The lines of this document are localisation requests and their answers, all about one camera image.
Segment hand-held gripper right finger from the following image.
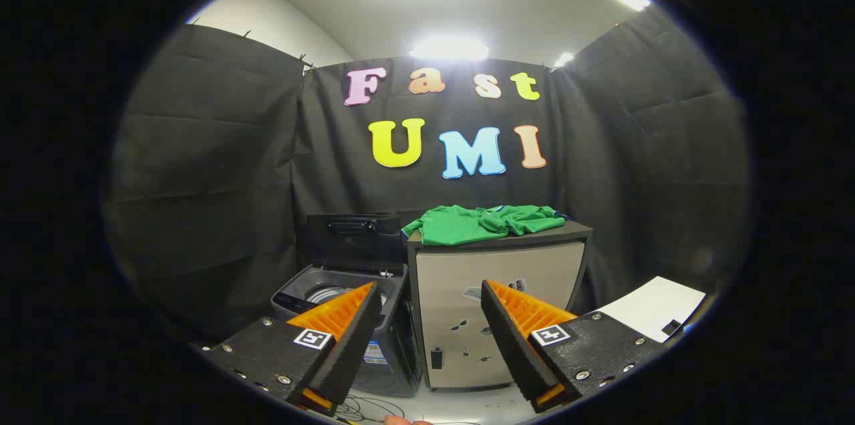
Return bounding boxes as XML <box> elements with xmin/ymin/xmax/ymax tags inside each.
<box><xmin>481</xmin><ymin>279</ymin><xmax>669</xmax><ymax>414</ymax></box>

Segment green polo shirt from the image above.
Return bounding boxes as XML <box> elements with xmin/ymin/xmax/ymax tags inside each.
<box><xmin>401</xmin><ymin>204</ymin><xmax>568</xmax><ymax>247</ymax></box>

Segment white sheet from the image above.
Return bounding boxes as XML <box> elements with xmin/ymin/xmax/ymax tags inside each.
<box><xmin>594</xmin><ymin>276</ymin><xmax>707</xmax><ymax>343</ymax></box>

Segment thin black floor cables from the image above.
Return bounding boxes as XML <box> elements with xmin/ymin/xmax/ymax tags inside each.
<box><xmin>334</xmin><ymin>393</ymin><xmax>408</xmax><ymax>423</ymax></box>

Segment grey washing machine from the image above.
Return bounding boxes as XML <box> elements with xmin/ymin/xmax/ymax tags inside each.
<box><xmin>271</xmin><ymin>263</ymin><xmax>421</xmax><ymax>398</ymax></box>

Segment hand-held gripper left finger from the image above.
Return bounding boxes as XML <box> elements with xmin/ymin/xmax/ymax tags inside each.
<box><xmin>200</xmin><ymin>281</ymin><xmax>383</xmax><ymax>418</ymax></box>

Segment dark washing machine lid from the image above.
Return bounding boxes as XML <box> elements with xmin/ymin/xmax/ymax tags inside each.
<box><xmin>306</xmin><ymin>213</ymin><xmax>405</xmax><ymax>273</ymax></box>

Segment grey cabinet with beige door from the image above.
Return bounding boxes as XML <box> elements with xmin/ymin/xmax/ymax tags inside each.
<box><xmin>406</xmin><ymin>221</ymin><xmax>594</xmax><ymax>391</ymax></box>

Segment black backdrop cloth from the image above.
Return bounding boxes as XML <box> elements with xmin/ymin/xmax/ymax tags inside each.
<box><xmin>104</xmin><ymin>7</ymin><xmax>752</xmax><ymax>345</ymax></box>

